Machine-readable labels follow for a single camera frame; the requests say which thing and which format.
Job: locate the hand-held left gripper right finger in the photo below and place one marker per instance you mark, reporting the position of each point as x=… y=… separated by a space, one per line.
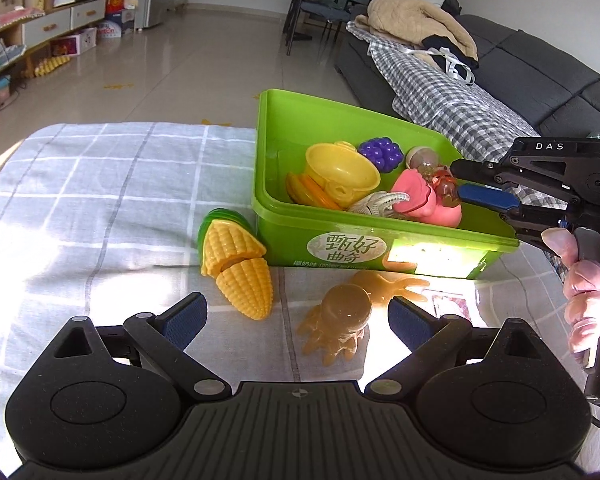
x=410 y=322

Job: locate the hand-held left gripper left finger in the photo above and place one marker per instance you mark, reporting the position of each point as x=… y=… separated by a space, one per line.
x=187 y=317

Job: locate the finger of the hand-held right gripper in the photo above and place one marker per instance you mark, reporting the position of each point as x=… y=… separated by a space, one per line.
x=480 y=170
x=490 y=199

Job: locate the small brown translucent toy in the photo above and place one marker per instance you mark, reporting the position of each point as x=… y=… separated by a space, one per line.
x=447 y=192

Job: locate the pink clear capsule egg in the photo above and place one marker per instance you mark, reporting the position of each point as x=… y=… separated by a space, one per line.
x=420 y=157

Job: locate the brown octopus toy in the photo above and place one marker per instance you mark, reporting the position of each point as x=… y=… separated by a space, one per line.
x=345 y=310
x=385 y=282

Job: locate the pink plastic toy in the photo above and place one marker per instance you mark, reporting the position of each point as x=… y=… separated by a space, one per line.
x=420 y=201

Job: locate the purple toy grapes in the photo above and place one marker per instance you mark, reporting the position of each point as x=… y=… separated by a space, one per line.
x=380 y=152

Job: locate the white spiky toy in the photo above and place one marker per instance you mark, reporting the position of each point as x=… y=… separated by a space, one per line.
x=380 y=202

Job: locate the green plastic box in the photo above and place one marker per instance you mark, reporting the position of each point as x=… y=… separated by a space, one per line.
x=280 y=240

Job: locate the yellow toy pot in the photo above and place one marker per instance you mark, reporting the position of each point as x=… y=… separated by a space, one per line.
x=340 y=165

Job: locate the orange plastic dish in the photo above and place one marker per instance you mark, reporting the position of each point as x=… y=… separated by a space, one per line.
x=305 y=191

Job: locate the person's right hand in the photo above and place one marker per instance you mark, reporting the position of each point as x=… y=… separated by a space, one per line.
x=585 y=290

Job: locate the small pink card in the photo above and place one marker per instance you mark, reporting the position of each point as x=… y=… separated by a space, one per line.
x=452 y=305

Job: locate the yellow toy corn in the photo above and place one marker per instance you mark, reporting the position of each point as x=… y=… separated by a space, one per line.
x=240 y=270

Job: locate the checked sofa cover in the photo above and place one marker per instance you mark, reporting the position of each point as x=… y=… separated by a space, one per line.
x=430 y=85

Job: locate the white ribbon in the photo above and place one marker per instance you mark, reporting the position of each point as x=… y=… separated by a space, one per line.
x=452 y=65

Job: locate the dark grey sofa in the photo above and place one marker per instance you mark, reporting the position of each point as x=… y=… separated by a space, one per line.
x=530 y=60

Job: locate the black garment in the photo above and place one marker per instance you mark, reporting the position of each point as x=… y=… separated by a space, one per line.
x=440 y=42

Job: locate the beige blanket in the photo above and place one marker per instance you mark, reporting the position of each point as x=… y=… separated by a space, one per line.
x=410 y=15

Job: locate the row of yellow toys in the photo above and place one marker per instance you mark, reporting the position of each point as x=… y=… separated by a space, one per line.
x=50 y=65

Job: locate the pink and white carton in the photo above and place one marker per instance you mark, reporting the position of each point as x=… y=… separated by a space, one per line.
x=80 y=40

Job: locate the printed cardboard carton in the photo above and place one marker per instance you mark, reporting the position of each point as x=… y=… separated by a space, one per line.
x=115 y=27

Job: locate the white drawer cabinet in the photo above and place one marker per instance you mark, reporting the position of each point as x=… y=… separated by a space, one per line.
x=45 y=27

